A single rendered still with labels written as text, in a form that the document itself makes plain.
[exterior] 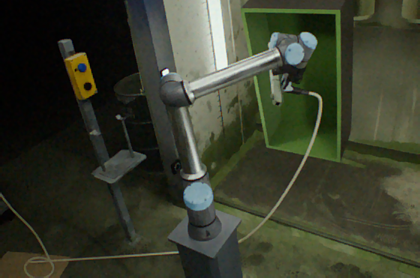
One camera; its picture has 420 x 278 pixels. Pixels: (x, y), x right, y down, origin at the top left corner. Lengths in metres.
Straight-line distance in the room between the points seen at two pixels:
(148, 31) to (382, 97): 2.22
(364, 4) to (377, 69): 0.65
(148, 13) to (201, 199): 1.20
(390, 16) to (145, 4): 2.27
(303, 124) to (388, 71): 1.01
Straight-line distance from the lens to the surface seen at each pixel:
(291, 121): 3.10
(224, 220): 2.05
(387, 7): 3.62
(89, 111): 2.32
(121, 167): 2.38
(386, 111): 3.51
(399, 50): 3.61
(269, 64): 1.56
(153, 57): 2.40
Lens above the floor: 2.09
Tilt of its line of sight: 29 degrees down
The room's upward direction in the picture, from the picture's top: 8 degrees counter-clockwise
